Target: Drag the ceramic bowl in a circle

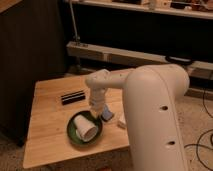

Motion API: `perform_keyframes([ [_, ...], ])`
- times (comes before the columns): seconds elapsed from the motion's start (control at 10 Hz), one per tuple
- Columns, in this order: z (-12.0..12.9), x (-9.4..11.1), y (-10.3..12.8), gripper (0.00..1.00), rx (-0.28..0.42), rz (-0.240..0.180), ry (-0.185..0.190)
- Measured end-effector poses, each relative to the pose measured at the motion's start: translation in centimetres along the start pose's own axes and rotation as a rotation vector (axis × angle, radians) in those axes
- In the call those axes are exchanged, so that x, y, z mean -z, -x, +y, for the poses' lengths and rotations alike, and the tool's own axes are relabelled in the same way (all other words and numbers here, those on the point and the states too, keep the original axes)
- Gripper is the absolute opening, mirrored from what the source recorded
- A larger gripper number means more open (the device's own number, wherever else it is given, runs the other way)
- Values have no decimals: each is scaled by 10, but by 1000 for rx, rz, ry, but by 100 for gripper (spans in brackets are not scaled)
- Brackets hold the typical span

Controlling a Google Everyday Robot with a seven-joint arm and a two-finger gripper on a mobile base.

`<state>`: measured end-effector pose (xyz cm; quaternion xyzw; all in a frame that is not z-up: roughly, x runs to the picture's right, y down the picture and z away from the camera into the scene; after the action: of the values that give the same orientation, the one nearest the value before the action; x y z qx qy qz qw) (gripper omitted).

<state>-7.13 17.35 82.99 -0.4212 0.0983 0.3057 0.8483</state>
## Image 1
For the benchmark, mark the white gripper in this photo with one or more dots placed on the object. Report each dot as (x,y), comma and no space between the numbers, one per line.
(97,101)

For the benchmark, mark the green ceramic bowl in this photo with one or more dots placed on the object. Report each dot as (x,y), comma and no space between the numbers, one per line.
(72,131)

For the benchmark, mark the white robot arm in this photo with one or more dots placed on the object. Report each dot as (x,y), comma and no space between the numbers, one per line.
(148,96)

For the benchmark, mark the blue sponge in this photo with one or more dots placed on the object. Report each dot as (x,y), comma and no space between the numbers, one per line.
(106,114)

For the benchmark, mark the white paper cup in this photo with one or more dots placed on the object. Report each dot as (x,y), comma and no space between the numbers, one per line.
(86,128)

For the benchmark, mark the black cylindrical object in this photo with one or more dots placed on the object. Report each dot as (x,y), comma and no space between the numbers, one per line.
(72,97)

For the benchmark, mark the small white object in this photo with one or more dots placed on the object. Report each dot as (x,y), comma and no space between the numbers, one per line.
(121,122)

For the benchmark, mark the wooden table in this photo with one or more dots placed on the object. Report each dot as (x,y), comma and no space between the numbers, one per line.
(47,140)

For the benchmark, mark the metal pole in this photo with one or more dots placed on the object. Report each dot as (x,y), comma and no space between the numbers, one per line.
(76,36)

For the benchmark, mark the dark cabinet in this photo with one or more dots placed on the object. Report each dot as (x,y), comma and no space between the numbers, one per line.
(31,49)

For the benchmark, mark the grey long case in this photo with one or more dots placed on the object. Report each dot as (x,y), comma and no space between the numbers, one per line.
(132,58)

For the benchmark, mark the upper wooden shelf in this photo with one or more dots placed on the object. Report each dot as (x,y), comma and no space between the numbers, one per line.
(150,7)

